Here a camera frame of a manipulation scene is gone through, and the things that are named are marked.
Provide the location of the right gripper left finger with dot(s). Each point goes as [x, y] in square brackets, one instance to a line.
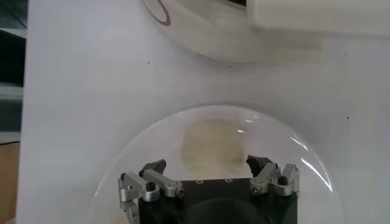
[161, 182]

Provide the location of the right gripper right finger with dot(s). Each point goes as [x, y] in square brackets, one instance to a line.
[268, 179]

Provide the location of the round white plate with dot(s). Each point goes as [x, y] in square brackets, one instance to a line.
[310, 201]

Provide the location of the white electric cooking pot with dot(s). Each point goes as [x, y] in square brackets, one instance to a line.
[213, 36]

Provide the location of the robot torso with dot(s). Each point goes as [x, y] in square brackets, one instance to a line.
[10, 58]

